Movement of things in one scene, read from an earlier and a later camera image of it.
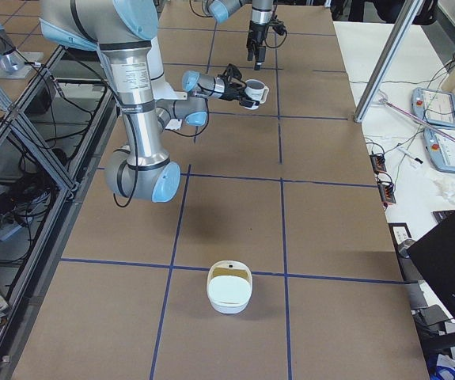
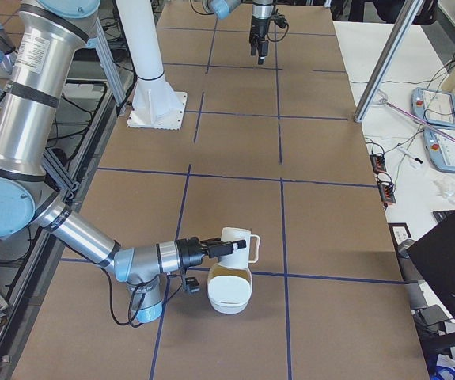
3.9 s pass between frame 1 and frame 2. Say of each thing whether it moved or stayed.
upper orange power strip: stayed
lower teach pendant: stayed
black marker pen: stayed
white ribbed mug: moved
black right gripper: moved
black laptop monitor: stayed
